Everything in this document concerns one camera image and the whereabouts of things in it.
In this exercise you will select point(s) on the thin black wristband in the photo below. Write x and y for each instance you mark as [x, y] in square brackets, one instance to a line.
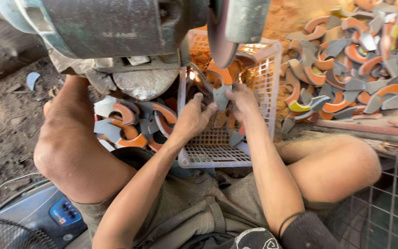
[287, 219]

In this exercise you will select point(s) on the person's left leg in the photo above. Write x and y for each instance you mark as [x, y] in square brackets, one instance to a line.
[78, 148]

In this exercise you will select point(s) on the bare grey curved blade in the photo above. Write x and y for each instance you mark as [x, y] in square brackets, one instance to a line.
[32, 79]

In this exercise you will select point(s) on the person's left hand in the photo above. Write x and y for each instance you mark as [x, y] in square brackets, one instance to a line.
[190, 119]

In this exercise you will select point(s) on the weathered wooden planks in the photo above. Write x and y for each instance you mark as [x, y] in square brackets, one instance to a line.
[368, 129]

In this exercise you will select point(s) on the small heap of sickle blades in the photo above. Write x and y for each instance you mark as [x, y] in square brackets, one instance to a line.
[133, 124]

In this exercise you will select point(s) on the grey-green bench grinder motor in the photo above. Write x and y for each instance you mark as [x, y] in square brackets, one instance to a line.
[109, 31]

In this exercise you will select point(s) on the blue electric fan base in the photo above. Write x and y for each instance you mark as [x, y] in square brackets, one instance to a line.
[43, 211]

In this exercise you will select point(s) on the grey metal wheel guard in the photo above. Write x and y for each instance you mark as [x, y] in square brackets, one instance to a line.
[247, 19]

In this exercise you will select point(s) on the black arm sleeve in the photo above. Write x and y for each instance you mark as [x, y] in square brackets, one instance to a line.
[309, 231]

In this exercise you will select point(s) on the white plastic lattice basket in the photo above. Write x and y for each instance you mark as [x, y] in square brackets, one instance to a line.
[219, 152]

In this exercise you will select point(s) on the grey grinding wheel disc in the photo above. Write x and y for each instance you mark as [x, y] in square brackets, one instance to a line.
[219, 38]

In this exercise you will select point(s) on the black cloth with white print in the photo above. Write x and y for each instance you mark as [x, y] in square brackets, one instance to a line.
[254, 239]

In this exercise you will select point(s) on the person's leg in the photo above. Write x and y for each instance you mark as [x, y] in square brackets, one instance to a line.
[78, 148]
[330, 166]

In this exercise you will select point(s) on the dusty olive shorts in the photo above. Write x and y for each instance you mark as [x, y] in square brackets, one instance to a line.
[192, 207]

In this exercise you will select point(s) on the large heap of sickle blades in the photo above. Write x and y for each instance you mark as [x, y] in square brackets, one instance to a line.
[351, 69]

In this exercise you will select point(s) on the person's right leg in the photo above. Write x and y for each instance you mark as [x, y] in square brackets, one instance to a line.
[330, 166]

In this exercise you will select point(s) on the person's right hand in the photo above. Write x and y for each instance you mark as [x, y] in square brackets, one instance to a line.
[245, 103]

